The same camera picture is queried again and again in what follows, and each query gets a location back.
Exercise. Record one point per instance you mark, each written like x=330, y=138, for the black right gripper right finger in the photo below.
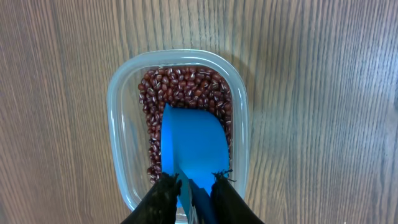
x=229, y=207

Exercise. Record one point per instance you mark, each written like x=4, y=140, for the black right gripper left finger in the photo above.
x=159, y=206

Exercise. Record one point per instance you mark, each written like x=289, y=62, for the blue plastic measuring scoop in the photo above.
x=194, y=147

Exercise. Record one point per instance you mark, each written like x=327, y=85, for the red beans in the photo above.
x=199, y=88

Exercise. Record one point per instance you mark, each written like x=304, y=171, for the clear plastic container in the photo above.
x=127, y=121

